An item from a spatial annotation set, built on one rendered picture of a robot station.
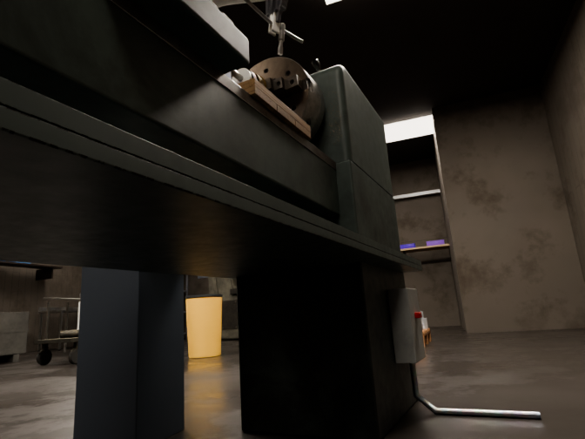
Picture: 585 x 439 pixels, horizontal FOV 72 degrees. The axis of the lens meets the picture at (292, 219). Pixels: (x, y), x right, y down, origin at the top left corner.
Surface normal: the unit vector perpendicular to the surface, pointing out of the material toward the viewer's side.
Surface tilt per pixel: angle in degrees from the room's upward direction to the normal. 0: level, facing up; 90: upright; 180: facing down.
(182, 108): 90
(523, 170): 90
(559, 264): 90
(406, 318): 90
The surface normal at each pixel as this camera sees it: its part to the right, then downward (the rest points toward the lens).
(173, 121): 0.88, -0.16
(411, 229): -0.34, -0.19
